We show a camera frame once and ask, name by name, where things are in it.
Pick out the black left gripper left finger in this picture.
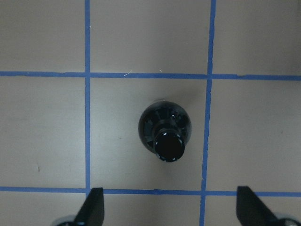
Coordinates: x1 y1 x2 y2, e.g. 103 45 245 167
74 187 104 226

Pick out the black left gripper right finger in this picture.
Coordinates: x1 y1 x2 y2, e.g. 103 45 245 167
236 186 281 226

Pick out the dark wine bottle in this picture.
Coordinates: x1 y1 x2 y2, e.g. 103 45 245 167
138 101 192 162

